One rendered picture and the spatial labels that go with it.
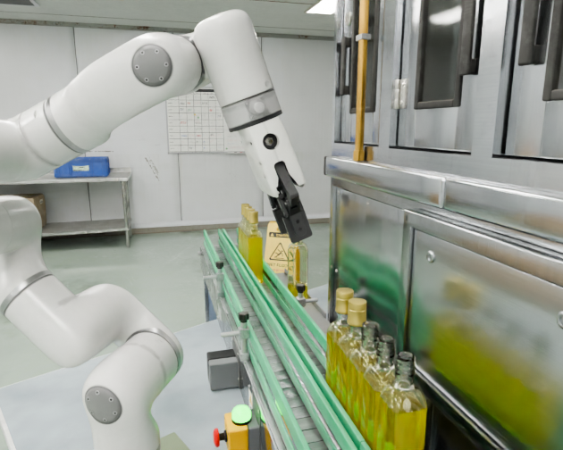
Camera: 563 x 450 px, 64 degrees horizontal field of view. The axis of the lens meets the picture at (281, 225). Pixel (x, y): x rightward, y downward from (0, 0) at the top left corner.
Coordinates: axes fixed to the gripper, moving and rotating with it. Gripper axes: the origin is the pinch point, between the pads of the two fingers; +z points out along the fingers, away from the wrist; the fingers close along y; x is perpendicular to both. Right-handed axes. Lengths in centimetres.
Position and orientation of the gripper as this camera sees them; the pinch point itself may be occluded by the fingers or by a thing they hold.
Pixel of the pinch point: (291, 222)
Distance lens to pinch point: 64.2
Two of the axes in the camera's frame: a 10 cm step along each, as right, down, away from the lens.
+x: -9.1, 3.9, -1.7
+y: -2.6, -2.1, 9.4
